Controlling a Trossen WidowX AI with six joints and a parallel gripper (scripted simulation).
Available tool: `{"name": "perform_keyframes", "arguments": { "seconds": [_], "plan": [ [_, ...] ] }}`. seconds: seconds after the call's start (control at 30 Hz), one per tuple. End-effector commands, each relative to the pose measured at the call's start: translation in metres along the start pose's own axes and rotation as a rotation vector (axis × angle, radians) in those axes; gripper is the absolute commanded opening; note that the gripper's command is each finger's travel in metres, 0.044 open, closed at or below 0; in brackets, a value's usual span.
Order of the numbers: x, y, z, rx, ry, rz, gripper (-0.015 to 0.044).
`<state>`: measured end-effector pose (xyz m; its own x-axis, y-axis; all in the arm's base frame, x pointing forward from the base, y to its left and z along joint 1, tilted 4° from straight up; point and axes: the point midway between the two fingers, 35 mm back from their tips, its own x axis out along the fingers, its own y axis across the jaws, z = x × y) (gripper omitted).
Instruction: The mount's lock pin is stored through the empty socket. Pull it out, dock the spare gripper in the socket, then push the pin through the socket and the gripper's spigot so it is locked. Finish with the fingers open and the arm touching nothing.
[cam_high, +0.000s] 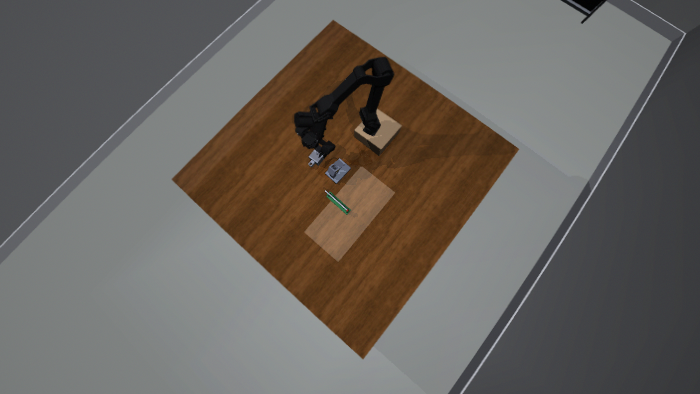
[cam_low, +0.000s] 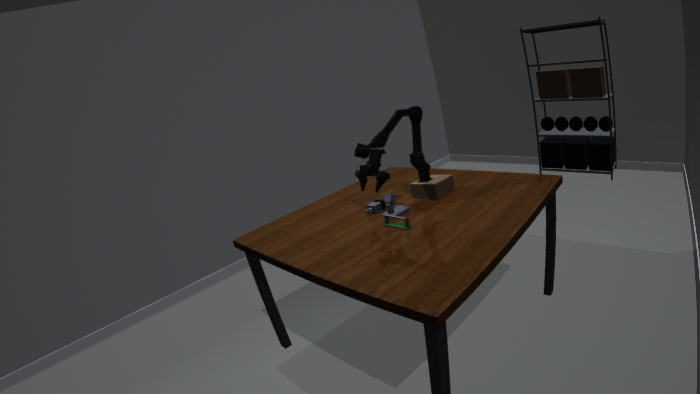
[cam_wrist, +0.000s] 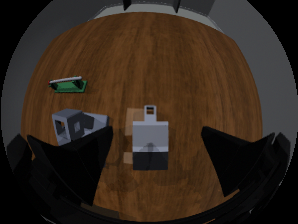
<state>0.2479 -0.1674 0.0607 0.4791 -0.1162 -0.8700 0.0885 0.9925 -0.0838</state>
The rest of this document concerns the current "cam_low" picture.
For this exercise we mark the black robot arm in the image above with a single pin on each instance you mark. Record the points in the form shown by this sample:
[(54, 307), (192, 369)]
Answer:
[(417, 157)]

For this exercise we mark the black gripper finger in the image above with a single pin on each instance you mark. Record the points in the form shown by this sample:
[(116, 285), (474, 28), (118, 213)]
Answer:
[(380, 182), (363, 182)]

